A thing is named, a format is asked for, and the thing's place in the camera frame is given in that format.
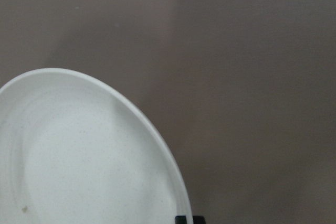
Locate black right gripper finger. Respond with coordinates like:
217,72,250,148
174,215,206,224

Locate round cream plate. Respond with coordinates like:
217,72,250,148
1,68,193,223

